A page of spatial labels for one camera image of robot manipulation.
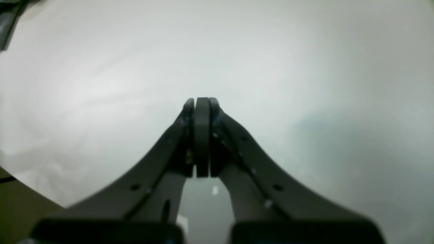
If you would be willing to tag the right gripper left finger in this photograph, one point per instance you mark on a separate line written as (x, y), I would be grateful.
(138, 208)

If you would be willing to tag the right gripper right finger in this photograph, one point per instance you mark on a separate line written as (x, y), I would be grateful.
(270, 206)

